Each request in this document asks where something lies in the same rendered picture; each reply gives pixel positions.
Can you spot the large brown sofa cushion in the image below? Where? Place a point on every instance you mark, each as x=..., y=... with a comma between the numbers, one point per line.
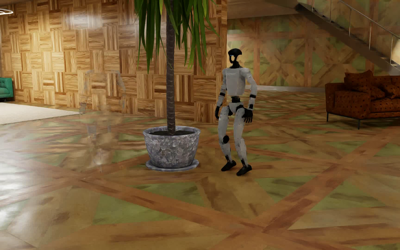
x=358, y=80

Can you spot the dark metal staircase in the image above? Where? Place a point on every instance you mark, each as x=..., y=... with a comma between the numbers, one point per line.
x=352, y=40

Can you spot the white robot leg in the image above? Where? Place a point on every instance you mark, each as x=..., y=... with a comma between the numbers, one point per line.
x=224, y=132
x=239, y=139

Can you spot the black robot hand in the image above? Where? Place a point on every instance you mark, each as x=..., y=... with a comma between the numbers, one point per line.
x=247, y=115
x=217, y=113

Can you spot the grey stone plant pot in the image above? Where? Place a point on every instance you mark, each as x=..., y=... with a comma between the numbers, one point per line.
x=171, y=149

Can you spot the black robot head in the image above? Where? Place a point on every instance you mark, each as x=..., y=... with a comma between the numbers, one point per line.
x=234, y=53

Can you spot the small brown sofa cushion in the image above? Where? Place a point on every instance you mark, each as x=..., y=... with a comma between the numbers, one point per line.
x=377, y=93
x=392, y=91

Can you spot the white right robot leg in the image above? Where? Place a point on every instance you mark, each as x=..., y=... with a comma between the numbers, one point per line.
x=224, y=132

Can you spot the glass stair railing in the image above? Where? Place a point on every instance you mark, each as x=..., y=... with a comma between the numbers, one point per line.
x=380, y=33

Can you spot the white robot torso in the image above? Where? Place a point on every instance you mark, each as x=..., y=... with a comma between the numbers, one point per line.
x=235, y=83

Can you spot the grey stone pot saucer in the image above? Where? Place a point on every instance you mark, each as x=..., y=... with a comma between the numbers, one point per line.
x=172, y=169

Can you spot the brown tufted sofa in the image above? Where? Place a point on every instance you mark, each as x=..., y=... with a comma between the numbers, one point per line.
x=352, y=104

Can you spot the tall green palm plant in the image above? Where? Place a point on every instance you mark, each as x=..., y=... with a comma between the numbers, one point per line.
x=170, y=86

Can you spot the cream floor rug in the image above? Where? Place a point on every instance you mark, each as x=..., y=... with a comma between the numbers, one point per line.
x=16, y=113

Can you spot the white left robot leg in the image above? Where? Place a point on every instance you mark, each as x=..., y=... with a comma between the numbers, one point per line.
x=239, y=139

